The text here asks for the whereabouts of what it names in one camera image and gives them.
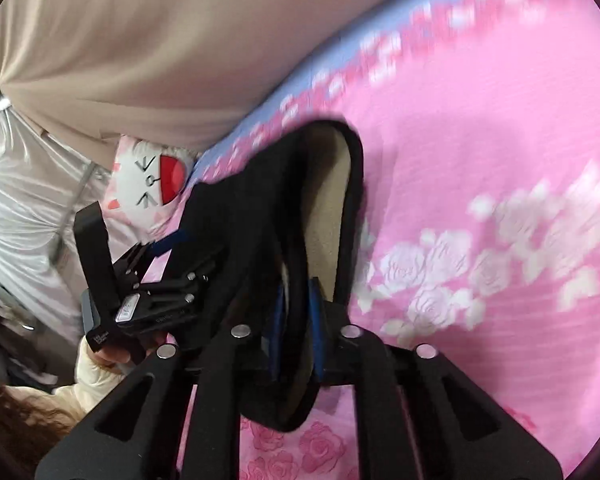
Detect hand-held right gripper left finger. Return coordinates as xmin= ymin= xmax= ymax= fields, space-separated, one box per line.
xmin=34 ymin=284 xmax=288 ymax=480

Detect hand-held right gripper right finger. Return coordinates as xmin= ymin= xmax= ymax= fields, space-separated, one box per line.
xmin=306 ymin=279 xmax=564 ymax=480

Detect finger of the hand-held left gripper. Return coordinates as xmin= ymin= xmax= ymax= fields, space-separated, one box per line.
xmin=139 ymin=259 xmax=220 ymax=328
xmin=150 ymin=229 xmax=193 ymax=262

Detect black pants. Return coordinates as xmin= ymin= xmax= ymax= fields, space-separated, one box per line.
xmin=152 ymin=119 xmax=366 ymax=433

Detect person's left hand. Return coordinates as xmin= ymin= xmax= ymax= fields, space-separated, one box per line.
xmin=86 ymin=335 xmax=158 ymax=377

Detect cat face pillow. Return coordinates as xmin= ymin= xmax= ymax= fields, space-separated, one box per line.
xmin=102 ymin=134 xmax=201 ymax=241

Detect white satin curtain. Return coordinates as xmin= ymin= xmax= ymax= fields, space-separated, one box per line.
xmin=0 ymin=87 xmax=121 ymax=341

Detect person's brown hair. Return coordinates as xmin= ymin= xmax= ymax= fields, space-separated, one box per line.
xmin=0 ymin=377 xmax=78 ymax=476

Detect pink floral bed sheet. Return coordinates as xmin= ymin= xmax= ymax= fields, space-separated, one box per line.
xmin=145 ymin=0 xmax=600 ymax=480

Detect beige curtain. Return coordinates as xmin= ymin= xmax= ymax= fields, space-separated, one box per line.
xmin=0 ymin=0 xmax=518 ymax=173

